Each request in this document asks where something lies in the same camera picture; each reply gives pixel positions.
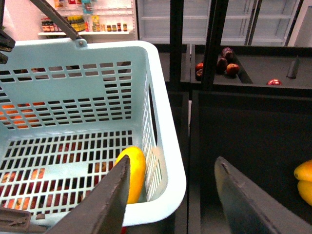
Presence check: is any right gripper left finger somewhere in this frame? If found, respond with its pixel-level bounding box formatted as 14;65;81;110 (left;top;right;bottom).
47;156;130;234

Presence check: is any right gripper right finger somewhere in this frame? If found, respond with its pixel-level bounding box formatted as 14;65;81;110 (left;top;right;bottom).
214;157;312;234

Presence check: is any yellow mango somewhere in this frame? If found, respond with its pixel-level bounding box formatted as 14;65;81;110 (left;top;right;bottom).
115;146;146;204
293;160;312;182
297;180;312;206

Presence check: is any light blue plastic basket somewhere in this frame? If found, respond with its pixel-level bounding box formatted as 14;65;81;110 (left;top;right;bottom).
0;39;186;227

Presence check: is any brown basket handle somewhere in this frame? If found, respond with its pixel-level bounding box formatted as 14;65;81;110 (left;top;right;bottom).
31;0;82;40

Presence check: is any red apple on right tray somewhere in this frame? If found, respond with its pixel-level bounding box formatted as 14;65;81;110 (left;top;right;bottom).
226;63;240;77

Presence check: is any dark red fruit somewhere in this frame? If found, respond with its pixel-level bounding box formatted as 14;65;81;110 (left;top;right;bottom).
216;58;228;74

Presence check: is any white grocery shelf unit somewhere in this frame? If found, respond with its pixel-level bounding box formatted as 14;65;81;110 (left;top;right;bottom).
48;0;138;42

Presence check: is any black shelf post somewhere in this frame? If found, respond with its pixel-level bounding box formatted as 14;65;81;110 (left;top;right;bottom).
166;0;229;91

